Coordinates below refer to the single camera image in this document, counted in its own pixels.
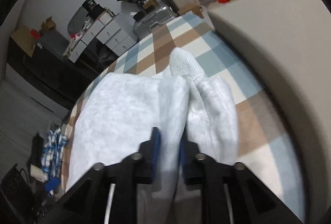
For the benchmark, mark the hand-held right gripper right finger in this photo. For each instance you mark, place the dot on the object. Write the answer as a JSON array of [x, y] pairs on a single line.
[[182, 159]]

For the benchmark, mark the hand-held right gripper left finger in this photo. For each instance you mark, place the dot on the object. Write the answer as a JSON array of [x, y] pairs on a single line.
[[156, 151]]

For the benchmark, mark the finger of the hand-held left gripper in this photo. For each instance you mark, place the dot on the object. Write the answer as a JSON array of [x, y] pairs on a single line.
[[52, 184]]

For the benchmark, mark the light grey hoodie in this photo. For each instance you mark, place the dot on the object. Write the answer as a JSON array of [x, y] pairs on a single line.
[[124, 110]]

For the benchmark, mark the blue plaid shirt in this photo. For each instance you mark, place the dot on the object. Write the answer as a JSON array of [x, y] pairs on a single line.
[[53, 149]]

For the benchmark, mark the checked bed sheet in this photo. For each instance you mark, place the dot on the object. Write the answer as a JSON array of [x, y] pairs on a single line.
[[232, 79]]

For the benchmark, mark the black plastic bag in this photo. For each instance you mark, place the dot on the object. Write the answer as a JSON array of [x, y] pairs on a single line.
[[100, 54]]

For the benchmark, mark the white desk with drawers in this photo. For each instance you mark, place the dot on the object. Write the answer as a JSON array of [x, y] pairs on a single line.
[[113, 35]]

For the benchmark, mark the silver suitcase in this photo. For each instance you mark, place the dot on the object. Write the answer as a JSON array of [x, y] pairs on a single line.
[[152, 22]]

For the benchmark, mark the pile of desk clutter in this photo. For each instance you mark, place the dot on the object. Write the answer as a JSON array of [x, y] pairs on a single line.
[[77, 35]]

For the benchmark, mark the flat cardboard piece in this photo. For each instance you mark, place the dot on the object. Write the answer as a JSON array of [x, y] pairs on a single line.
[[190, 10]]

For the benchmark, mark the small brown box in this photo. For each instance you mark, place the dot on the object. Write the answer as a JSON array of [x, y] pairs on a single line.
[[150, 3]]

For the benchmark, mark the rounded mirror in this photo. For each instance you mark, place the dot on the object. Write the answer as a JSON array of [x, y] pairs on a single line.
[[76, 18]]

